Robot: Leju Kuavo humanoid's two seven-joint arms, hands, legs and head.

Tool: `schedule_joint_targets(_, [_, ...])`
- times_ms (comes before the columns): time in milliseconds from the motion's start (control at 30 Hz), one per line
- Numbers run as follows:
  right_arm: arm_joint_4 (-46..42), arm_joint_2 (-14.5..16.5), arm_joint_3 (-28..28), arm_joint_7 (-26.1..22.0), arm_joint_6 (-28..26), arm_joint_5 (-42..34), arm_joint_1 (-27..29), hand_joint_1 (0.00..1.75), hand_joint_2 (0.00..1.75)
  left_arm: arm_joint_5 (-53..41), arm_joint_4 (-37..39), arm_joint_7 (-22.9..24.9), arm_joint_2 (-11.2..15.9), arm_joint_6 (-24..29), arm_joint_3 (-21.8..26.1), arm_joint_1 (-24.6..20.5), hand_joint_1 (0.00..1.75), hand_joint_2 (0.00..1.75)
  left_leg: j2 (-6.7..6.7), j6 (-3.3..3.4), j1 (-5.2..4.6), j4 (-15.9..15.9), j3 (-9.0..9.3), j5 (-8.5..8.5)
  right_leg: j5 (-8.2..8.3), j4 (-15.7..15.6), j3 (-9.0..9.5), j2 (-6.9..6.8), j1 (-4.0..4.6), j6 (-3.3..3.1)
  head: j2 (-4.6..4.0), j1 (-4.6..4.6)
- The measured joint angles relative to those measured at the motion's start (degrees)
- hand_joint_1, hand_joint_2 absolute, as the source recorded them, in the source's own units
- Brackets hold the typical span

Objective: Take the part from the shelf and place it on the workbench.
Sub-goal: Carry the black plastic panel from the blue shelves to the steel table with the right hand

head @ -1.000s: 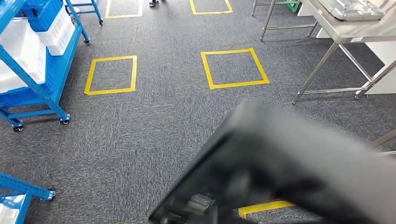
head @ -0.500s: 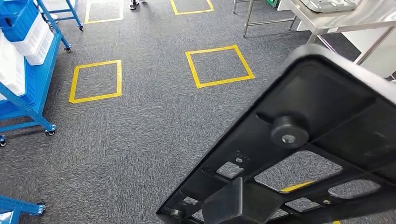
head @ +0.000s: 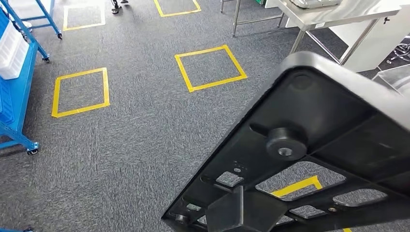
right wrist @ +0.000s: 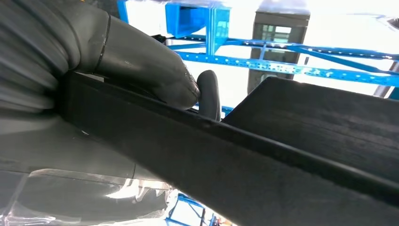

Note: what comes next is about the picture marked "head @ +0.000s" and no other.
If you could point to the black plastic plate bracket part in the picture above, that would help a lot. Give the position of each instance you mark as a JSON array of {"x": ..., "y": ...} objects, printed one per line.
[{"x": 320, "y": 112}]

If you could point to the white cabinet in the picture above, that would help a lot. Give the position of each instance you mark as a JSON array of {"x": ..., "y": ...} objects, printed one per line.
[{"x": 384, "y": 48}]

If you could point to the green plastic crate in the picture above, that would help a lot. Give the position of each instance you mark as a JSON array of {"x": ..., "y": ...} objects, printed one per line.
[{"x": 260, "y": 2}]

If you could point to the grey metal panel part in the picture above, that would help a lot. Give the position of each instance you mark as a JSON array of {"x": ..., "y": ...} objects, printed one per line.
[{"x": 314, "y": 4}]

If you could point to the white floor tape square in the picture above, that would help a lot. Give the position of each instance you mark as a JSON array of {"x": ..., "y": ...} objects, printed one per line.
[{"x": 83, "y": 27}]

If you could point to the stainless steel workbench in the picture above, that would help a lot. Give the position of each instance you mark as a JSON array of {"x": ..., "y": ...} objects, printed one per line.
[{"x": 397, "y": 80}]

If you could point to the blue wheeled metal rack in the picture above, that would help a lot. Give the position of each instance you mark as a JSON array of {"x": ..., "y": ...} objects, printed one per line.
[
  {"x": 22, "y": 105},
  {"x": 47, "y": 16}
]

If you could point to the steel frame table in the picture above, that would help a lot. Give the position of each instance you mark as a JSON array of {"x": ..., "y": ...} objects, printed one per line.
[
  {"x": 236, "y": 19},
  {"x": 352, "y": 12}
]

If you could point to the yellow floor tape square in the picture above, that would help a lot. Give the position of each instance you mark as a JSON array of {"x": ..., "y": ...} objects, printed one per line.
[
  {"x": 298, "y": 185},
  {"x": 80, "y": 109},
  {"x": 179, "y": 13}
]

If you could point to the person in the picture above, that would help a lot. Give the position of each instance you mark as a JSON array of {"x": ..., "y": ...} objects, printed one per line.
[{"x": 114, "y": 10}]

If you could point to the small white plastic bin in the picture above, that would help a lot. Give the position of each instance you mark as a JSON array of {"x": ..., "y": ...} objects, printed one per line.
[
  {"x": 8, "y": 41},
  {"x": 16, "y": 69}
]

